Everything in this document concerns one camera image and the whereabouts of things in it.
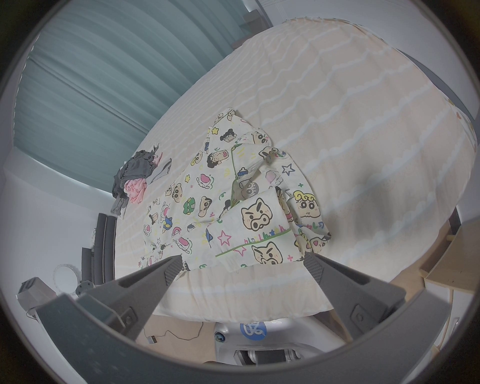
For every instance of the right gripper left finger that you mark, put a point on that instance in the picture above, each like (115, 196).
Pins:
(142, 288)

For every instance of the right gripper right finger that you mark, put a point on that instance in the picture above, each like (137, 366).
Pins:
(345, 292)

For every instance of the white printed pyjama top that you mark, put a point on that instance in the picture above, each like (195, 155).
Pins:
(232, 210)

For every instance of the pile of clothes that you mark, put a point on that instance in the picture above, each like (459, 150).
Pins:
(135, 176)

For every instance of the bed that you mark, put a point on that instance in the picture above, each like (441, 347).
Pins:
(356, 131)

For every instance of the black cabinet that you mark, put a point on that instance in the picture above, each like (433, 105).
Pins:
(103, 247)

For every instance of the pale wooden cabinet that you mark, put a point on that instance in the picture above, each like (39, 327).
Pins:
(450, 262)

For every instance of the blue-green curtain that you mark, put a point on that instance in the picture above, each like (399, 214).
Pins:
(75, 123)
(131, 48)

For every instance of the grey bedside table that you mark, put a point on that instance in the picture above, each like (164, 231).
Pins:
(255, 28)

